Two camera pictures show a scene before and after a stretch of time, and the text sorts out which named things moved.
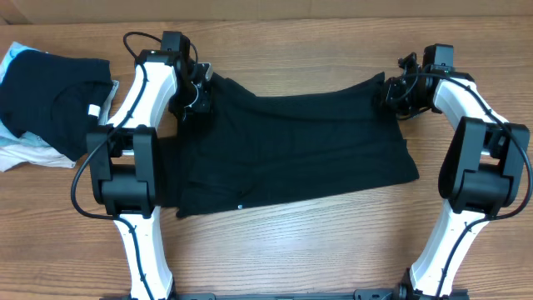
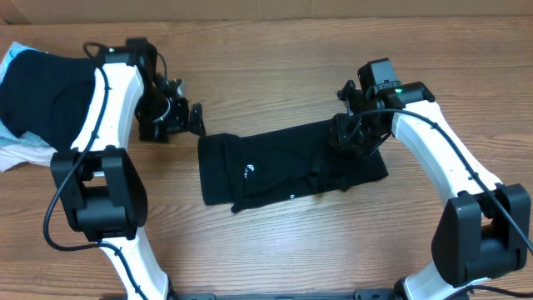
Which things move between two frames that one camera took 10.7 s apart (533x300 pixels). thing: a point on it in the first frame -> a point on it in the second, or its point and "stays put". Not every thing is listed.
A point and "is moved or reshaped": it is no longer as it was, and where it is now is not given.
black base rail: [357, 294] stays put
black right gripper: [390, 95] -> [343, 136]
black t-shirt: [241, 149] is moved or reshaped
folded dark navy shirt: [48, 96] stays put
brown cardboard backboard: [127, 11] stays put
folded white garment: [28, 148] stays put
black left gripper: [199, 105] -> [181, 115]
